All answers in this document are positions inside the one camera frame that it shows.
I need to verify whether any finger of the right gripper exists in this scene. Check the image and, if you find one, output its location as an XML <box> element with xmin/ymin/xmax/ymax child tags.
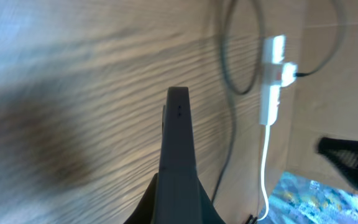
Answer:
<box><xmin>317</xmin><ymin>137</ymin><xmax>358</xmax><ymax>190</ymax></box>

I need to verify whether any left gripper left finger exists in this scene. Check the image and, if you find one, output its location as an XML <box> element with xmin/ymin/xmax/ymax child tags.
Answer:
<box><xmin>124</xmin><ymin>173</ymin><xmax>158</xmax><ymax>224</ymax></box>

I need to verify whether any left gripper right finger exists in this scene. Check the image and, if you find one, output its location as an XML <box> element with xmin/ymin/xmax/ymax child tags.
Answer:
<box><xmin>198</xmin><ymin>180</ymin><xmax>225</xmax><ymax>224</ymax></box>

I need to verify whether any smartphone with blue screen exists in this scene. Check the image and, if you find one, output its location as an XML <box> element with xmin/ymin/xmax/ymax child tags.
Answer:
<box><xmin>153</xmin><ymin>87</ymin><xmax>202</xmax><ymax>224</ymax></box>

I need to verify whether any black charging cable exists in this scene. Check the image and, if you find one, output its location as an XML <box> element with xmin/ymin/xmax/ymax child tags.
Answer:
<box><xmin>209</xmin><ymin>0</ymin><xmax>347</xmax><ymax>206</ymax></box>

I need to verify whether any white charger plug adapter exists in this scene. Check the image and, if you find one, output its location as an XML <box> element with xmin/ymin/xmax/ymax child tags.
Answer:
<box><xmin>281</xmin><ymin>62</ymin><xmax>298</xmax><ymax>87</ymax></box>

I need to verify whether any colourful patterned mat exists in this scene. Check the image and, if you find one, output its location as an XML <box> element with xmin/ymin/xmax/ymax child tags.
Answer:
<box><xmin>261</xmin><ymin>172</ymin><xmax>358</xmax><ymax>224</ymax></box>

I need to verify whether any white power strip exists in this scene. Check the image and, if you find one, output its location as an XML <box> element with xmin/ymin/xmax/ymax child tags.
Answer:
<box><xmin>260</xmin><ymin>35</ymin><xmax>286</xmax><ymax>126</ymax></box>

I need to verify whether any cardboard wall panel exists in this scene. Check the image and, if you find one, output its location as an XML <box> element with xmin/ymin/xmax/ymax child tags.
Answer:
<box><xmin>287</xmin><ymin>0</ymin><xmax>358</xmax><ymax>190</ymax></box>

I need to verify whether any white power strip cord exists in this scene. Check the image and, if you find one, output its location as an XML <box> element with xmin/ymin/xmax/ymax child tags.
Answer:
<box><xmin>256</xmin><ymin>124</ymin><xmax>272</xmax><ymax>222</ymax></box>

